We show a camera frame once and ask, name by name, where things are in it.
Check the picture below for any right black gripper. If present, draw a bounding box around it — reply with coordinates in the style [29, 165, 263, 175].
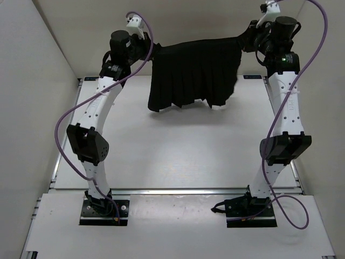
[237, 21, 275, 57]

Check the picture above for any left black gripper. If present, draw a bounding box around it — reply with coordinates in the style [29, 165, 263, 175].
[128, 29, 161, 62]

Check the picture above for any black pleated skirt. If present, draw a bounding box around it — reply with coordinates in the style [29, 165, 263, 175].
[148, 32, 248, 112]

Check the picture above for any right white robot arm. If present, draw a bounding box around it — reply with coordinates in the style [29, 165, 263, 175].
[241, 16, 312, 216]

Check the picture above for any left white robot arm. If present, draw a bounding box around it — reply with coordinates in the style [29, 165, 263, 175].
[67, 30, 152, 215]

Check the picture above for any right blue table label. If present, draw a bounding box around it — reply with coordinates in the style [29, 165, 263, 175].
[243, 74, 262, 80]

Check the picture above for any blue table label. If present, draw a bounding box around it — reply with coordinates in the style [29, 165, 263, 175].
[84, 77, 99, 81]
[243, 74, 262, 80]

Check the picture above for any left blue table label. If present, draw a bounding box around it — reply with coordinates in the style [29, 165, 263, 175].
[84, 77, 99, 81]

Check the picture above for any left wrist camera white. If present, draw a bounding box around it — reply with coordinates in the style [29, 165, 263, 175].
[126, 15, 145, 39]

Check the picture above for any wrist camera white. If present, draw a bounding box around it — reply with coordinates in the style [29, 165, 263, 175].
[126, 15, 145, 39]
[256, 1, 281, 28]

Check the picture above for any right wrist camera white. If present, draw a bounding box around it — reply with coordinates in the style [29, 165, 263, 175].
[256, 1, 281, 28]

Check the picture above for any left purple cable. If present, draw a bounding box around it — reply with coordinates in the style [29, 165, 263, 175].
[54, 11, 155, 220]

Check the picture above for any purple cable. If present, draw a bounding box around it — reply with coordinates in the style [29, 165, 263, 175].
[260, 0, 330, 230]
[54, 11, 155, 220]

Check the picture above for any aluminium table rail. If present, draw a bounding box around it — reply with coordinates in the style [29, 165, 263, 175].
[48, 187, 251, 195]

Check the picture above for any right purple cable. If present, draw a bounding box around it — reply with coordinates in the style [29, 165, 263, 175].
[260, 0, 330, 230]

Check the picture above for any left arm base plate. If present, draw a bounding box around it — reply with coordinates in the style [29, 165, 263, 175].
[79, 195, 130, 227]

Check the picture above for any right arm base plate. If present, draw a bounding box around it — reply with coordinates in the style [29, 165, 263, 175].
[211, 192, 278, 228]

